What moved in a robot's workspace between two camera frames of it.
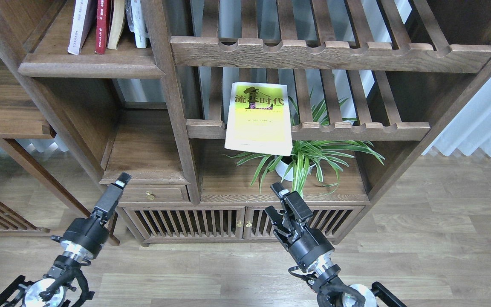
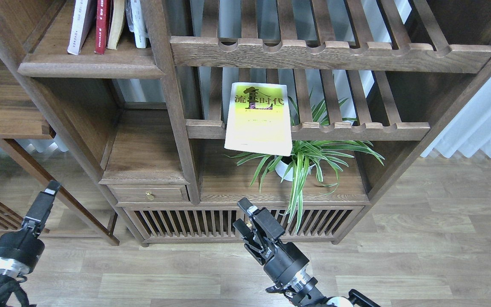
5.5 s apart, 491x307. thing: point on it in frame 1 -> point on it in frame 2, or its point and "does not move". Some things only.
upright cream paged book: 117,18 does not move
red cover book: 102,15 does not move
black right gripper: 310,247 -> 286,261
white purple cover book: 84,13 does not move
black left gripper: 90,234 -> 17,252
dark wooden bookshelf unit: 206,103 does not move
